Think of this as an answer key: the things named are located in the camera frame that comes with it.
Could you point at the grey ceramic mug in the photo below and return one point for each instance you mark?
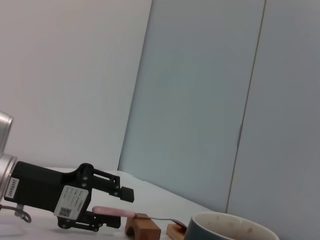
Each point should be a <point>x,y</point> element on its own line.
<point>195,230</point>

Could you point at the dark wooden arch block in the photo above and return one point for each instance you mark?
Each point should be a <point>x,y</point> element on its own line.
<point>147,228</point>

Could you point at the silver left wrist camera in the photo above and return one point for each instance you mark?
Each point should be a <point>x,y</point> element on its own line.
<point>5,130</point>

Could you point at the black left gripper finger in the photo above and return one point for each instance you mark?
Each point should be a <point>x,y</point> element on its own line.
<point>112,222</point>
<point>127,195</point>

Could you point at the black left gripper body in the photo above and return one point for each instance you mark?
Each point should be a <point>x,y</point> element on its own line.
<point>37,187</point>

